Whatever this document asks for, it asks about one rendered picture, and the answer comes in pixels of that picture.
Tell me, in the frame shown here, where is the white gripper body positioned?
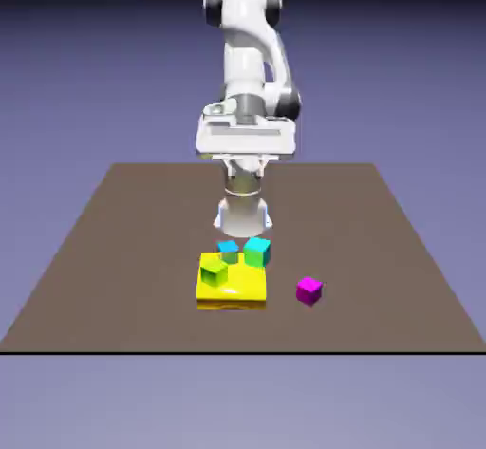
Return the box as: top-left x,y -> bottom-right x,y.
195,113 -> 298,163

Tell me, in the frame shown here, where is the small blue cube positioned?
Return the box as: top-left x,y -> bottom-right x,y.
216,239 -> 241,267

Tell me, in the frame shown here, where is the small cyan cube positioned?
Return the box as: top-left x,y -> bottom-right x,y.
242,237 -> 273,269

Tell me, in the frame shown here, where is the small green cube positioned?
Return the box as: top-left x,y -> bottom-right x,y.
199,256 -> 230,288

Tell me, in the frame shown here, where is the small magenta cube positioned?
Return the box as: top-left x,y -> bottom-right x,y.
295,276 -> 325,307

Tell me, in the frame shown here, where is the large yellow box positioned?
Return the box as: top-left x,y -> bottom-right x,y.
196,253 -> 268,312

